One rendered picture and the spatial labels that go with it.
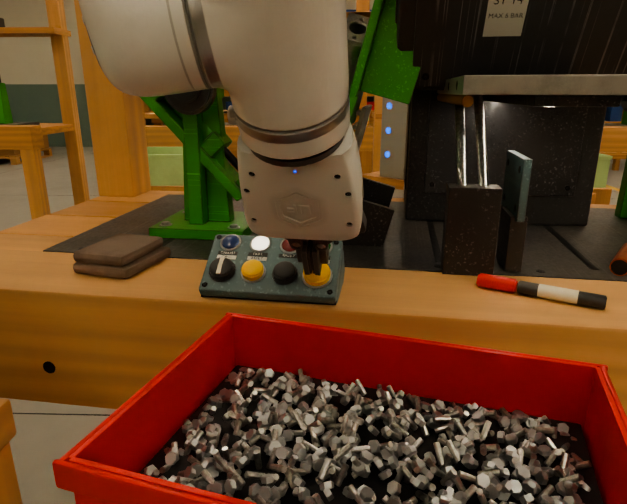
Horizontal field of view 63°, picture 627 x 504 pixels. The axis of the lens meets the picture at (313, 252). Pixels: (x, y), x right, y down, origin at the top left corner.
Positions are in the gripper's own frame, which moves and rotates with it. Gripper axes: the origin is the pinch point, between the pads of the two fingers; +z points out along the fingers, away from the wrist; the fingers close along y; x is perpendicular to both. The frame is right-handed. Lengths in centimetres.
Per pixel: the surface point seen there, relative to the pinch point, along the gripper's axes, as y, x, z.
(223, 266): -10.0, -0.2, 3.1
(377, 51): 4.5, 31.6, -2.7
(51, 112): -701, 755, 568
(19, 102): -764, 759, 547
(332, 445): 4.5, -20.1, -5.2
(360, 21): 1.5, 41.5, -1.5
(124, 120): -52, 55, 28
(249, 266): -7.1, -0.1, 3.1
